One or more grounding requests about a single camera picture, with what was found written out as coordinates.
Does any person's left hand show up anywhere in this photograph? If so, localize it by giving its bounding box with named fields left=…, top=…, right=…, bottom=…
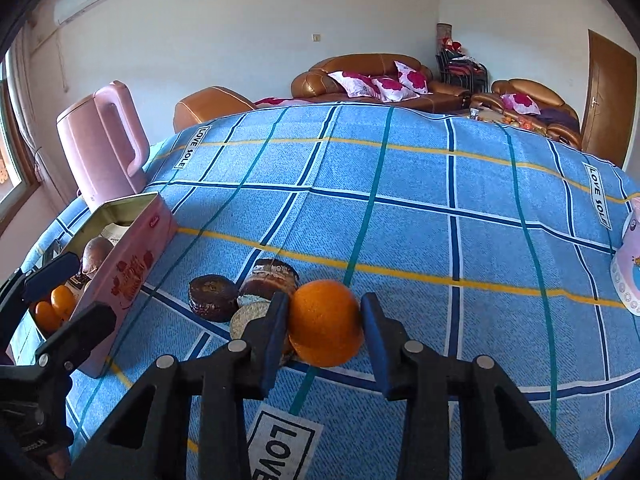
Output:
left=46, top=452, right=70, bottom=480

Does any long brown leather sofa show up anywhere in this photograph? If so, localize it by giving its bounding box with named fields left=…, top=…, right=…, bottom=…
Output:
left=291, top=53, right=473, bottom=113

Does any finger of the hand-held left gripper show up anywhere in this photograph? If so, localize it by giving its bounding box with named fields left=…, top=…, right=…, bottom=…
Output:
left=34, top=304, right=119, bottom=377
left=0, top=252, right=82, bottom=361

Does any purple cloth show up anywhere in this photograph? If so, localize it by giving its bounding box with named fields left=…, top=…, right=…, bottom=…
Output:
left=535, top=107, right=576, bottom=126

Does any black flat object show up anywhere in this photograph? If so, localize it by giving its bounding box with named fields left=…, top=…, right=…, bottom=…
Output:
left=40, top=240, right=66, bottom=266

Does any pink tin box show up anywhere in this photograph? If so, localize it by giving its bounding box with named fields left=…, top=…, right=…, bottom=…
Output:
left=27, top=191, right=179, bottom=378

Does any stack of black chairs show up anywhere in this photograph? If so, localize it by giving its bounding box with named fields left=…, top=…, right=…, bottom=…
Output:
left=436, top=52, right=488, bottom=93

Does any light curtain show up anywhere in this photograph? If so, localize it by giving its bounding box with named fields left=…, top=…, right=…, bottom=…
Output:
left=10, top=25, right=51, bottom=191

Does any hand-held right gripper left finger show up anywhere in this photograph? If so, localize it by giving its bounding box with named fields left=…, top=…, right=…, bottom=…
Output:
left=70, top=291, right=292, bottom=480

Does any dark chocolate round pastry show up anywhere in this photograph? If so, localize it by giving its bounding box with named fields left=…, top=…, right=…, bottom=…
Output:
left=188, top=274, right=240, bottom=323

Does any short brown leather sofa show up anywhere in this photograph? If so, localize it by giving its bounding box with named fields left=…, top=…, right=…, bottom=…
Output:
left=470, top=78, right=583, bottom=150

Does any large round orange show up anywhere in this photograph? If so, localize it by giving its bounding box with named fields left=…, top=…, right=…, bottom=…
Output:
left=288, top=280, right=365, bottom=367

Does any small elongated orange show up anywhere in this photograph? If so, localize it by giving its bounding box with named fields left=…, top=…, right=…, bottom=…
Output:
left=52, top=285, right=78, bottom=321

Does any pink electric kettle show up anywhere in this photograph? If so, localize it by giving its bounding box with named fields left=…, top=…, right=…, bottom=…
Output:
left=56, top=80, right=149, bottom=213

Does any brown wooden door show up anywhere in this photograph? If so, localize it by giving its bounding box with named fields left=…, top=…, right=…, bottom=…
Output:
left=580, top=30, right=638, bottom=171

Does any brown leather armchair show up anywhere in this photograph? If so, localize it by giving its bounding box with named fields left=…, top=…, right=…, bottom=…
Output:
left=173, top=86, right=258, bottom=133

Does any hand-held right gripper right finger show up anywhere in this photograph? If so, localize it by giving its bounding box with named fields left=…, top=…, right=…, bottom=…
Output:
left=360, top=292, right=583, bottom=480

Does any wooden framed window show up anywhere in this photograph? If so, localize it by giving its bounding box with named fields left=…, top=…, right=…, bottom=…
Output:
left=0, top=55, right=41, bottom=231

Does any pink cartoon cup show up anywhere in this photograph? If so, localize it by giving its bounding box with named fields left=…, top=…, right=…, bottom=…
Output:
left=610, top=195, right=640, bottom=317

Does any brown kiwi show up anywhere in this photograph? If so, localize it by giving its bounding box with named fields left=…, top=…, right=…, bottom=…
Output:
left=81, top=237, right=115, bottom=276

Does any small round orange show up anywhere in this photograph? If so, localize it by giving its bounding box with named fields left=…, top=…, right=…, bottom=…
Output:
left=34, top=301, right=61, bottom=333

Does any blue checked tablecloth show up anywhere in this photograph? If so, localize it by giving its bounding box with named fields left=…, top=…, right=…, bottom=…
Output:
left=10, top=102, right=640, bottom=480

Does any cluttered coffee table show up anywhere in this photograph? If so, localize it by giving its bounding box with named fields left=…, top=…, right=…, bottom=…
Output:
left=470, top=107, right=546, bottom=133

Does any white pink floral pillow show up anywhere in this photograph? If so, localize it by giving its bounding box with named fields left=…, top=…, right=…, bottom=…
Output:
left=500, top=92, right=542, bottom=116
left=394, top=61, right=433, bottom=95
left=327, top=70, right=383, bottom=100
left=370, top=76, right=421, bottom=103

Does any chocolate cream layered pastry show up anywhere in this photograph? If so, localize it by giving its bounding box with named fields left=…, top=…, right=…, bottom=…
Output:
left=239, top=258, right=300, bottom=306

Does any white printed leaflet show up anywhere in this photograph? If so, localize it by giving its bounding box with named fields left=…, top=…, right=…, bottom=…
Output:
left=100, top=222, right=133, bottom=248

